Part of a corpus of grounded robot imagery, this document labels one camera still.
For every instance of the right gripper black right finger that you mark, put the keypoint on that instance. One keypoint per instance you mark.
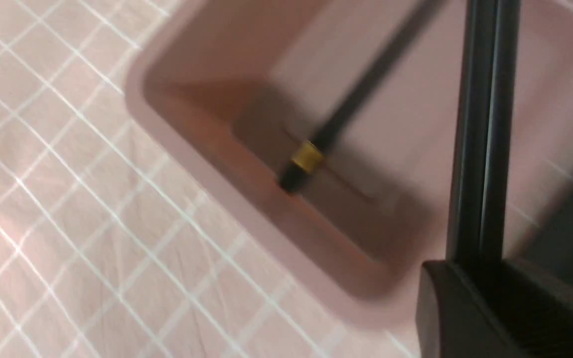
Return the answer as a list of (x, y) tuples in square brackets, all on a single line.
[(530, 311)]

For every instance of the pink checkered tablecloth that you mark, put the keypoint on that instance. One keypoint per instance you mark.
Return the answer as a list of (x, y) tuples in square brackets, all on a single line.
[(108, 248)]

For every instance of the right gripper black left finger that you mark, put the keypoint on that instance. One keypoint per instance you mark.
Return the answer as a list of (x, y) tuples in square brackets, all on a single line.
[(453, 319)]

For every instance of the pink plastic bin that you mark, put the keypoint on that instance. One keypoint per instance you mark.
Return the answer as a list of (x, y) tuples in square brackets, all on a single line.
[(231, 88)]

